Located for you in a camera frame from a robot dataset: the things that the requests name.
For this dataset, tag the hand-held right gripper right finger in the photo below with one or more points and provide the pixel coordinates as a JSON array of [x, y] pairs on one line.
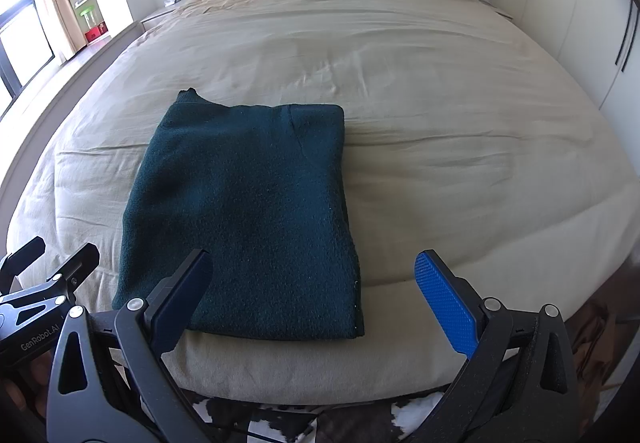
[[447, 303]]

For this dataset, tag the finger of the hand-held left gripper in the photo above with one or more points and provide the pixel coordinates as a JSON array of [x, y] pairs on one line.
[[82, 263], [27, 253]]

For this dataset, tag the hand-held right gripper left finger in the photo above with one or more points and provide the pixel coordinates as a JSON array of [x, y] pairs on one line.
[[185, 298]]

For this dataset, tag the dark teal knit sweater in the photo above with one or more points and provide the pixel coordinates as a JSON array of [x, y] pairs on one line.
[[250, 198]]

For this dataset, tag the person's left hand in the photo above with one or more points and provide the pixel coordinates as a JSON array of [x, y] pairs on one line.
[[22, 398]]

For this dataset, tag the black and white cowhide rug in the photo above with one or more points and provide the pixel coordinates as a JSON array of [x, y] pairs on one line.
[[300, 423]]

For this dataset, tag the bed with beige sheet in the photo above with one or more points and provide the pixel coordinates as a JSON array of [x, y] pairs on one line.
[[425, 98]]

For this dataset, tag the red box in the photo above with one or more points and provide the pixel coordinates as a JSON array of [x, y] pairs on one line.
[[96, 33]]

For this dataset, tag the green plastic stool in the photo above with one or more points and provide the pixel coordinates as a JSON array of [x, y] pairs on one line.
[[88, 18]]

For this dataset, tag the white nightstand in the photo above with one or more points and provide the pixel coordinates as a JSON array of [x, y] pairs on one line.
[[157, 15]]

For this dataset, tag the window with dark frame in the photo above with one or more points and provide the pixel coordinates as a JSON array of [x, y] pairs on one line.
[[20, 43]]

